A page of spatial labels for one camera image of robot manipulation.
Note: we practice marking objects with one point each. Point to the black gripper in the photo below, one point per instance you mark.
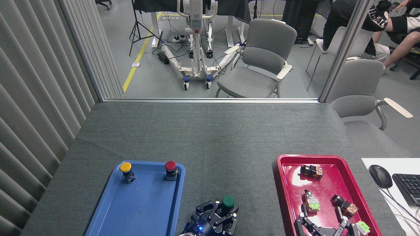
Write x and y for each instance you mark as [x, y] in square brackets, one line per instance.
[200, 228]
[326, 232]

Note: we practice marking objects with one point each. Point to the green push button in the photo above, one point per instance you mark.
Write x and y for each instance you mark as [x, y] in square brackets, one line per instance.
[228, 200]

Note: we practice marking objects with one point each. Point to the red push button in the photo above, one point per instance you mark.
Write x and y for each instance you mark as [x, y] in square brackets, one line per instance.
[170, 165]

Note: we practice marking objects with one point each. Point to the yellow push button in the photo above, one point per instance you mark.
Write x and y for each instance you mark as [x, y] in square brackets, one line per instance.
[125, 167]

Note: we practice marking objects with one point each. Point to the red plastic tray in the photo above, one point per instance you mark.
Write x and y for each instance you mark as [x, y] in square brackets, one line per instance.
[328, 186]

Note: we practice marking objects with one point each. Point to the black computer mouse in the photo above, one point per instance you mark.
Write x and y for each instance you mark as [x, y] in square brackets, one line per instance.
[380, 176]

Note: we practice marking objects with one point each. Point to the blue plastic tray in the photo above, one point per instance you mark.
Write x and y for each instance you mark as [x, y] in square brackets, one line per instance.
[141, 203]

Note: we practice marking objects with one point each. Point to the black keyboard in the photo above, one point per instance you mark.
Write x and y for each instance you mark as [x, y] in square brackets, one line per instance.
[408, 188]

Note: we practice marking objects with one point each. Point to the white paper sheet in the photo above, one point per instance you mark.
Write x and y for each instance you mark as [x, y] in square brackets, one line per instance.
[403, 165]

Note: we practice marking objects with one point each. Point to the grey armchair with white arms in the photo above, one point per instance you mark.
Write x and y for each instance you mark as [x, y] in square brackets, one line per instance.
[262, 59]
[357, 82]

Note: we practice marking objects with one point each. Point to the black power adapter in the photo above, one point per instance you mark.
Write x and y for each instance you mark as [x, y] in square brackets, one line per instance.
[163, 58]

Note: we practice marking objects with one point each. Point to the white stand on wheels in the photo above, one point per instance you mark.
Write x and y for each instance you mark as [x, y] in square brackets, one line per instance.
[197, 49]

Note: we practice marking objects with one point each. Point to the black chair base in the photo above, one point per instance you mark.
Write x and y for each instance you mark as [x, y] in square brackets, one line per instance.
[415, 75]

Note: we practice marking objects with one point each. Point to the white power strip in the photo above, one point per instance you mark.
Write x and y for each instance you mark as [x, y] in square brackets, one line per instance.
[178, 40]

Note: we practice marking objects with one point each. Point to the white plastic chair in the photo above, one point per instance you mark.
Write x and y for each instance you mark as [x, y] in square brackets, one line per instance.
[336, 46]

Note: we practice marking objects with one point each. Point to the black tripod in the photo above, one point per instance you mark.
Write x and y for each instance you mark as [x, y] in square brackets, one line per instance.
[136, 26]

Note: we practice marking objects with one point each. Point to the desk with black cloth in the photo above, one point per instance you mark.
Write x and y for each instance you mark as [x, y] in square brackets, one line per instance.
[229, 8]

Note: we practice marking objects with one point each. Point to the person with bare legs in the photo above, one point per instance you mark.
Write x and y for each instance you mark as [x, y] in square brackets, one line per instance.
[407, 36]

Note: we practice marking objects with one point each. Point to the person in white trousers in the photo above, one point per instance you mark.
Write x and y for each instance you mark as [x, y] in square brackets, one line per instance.
[338, 13]

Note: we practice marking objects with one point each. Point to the grey ribbed partition panel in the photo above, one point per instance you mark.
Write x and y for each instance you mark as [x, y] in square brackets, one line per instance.
[32, 82]

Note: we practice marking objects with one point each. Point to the black office chair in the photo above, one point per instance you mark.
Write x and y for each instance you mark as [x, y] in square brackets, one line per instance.
[104, 3]

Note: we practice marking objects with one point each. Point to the silver switch with green block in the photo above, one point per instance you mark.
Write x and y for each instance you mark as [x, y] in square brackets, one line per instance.
[311, 203]

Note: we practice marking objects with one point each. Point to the black orange square switch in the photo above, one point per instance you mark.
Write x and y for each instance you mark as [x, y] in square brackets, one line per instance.
[315, 171]
[347, 207]

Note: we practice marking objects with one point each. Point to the white green switch block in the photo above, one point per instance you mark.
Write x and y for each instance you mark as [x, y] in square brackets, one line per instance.
[362, 226]

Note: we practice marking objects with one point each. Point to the silver frame rail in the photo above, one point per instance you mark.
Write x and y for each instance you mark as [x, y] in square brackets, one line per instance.
[210, 100]

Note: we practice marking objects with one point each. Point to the silver frame post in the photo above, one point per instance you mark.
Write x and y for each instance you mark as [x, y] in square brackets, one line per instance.
[344, 52]

